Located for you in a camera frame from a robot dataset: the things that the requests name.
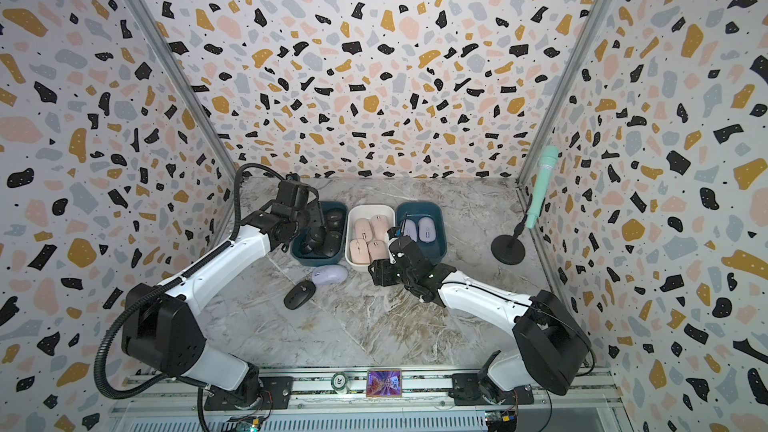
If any pink mouse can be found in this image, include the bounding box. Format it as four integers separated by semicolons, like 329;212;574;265
367;239;389;263
353;218;375;243
348;239;371;266
369;214;392;242

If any black mouse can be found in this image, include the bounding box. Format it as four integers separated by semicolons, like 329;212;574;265
301;232;325;255
325;209;346;232
321;231;343;257
283;280;316;310

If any purple mouse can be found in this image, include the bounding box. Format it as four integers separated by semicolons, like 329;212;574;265
310;264;348;286
403;219;419;242
417;216;437;243

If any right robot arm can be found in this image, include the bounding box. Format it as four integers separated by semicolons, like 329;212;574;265
368;236;591;403

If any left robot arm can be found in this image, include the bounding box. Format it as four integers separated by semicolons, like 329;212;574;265
121;180;320;391

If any right teal storage box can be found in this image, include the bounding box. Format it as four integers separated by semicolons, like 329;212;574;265
396;201;447;264

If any teal storage box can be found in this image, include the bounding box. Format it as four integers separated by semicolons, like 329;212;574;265
290;201;348;267
396;201;447;264

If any left teal storage box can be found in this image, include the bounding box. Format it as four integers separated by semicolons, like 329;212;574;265
290;201;348;267

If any white storage box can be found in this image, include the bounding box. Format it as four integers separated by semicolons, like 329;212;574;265
345;204;395;272

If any green microphone on stand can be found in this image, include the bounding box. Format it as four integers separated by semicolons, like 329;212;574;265
491;145;559;265

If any small colourful screen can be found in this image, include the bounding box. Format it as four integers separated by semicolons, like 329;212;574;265
365;370;403;398

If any round green button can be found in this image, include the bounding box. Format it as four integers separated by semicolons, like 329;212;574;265
331;372;350;394

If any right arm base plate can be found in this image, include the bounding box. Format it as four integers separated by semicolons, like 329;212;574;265
448;373;534;408

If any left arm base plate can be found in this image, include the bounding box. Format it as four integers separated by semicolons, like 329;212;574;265
203;376;294;412

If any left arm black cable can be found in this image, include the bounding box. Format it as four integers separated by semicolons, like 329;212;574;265
92;163;319;432

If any aluminium front rail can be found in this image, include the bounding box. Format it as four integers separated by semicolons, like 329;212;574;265
101;366;633;431

